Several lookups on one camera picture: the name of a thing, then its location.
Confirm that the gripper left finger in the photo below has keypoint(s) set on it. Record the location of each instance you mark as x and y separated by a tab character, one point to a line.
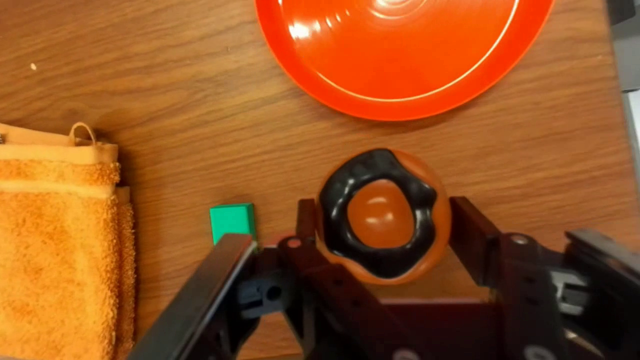
320	295

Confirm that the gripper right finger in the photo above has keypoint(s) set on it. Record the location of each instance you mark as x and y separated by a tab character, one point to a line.
530	290

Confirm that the chocolate glazed toy donut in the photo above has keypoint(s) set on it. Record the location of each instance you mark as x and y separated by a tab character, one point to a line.
384	216

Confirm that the green block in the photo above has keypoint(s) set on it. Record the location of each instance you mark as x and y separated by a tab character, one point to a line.
232	222

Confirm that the orange plastic plate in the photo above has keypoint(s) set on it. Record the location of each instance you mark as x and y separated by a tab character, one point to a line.
400	50

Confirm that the orange folded towel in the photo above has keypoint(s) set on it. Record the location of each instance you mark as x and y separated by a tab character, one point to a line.
55	250

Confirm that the grey metal frame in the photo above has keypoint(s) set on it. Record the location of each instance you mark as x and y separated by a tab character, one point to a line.
627	60

